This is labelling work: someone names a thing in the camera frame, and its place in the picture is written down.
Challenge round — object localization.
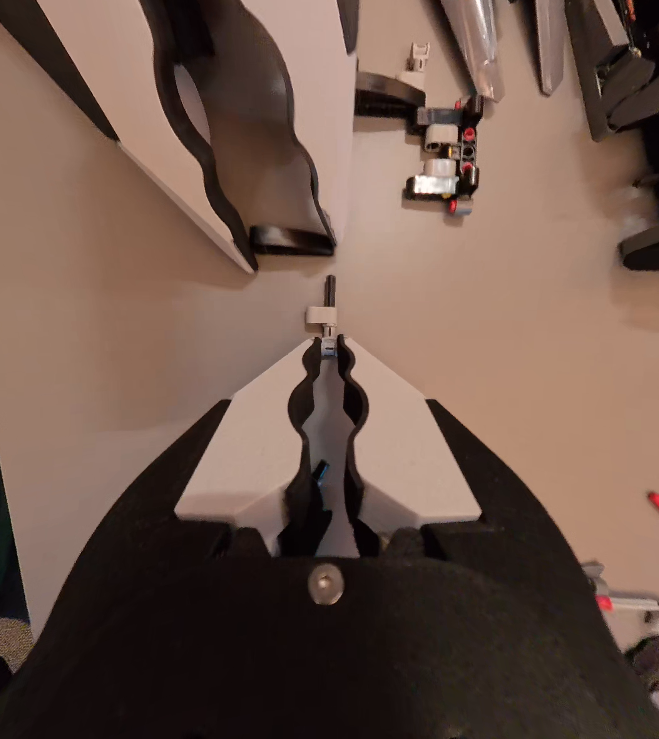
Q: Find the grey black lego car model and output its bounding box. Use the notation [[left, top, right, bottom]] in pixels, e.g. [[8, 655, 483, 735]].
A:
[[565, 0, 659, 272]]

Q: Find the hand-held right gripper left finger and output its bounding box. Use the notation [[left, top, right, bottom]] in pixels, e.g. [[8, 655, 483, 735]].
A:
[[174, 338, 333, 558]]

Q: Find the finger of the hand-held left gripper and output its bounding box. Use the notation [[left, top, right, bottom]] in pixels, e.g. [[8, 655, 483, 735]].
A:
[[35, 0, 260, 274], [214, 0, 359, 248]]

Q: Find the black curved lego beam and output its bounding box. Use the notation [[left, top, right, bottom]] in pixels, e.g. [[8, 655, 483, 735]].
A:
[[249, 225, 337, 257]]

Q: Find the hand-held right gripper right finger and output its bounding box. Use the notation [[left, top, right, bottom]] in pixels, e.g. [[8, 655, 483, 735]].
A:
[[335, 336, 484, 558]]

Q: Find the black white lego frame subassembly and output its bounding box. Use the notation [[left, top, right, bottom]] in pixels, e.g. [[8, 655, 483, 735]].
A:
[[355, 70, 486, 217]]

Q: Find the silver orange-striped lego panel subassembly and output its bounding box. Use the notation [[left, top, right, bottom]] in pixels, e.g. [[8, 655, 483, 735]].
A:
[[439, 0, 568, 104]]

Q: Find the grey lego axle subassembly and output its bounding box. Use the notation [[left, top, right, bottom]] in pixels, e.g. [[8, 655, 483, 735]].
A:
[[580, 561, 659, 639]]

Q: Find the black axle white connector subassembly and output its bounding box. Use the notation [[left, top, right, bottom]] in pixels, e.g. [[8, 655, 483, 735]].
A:
[[305, 276, 340, 361]]

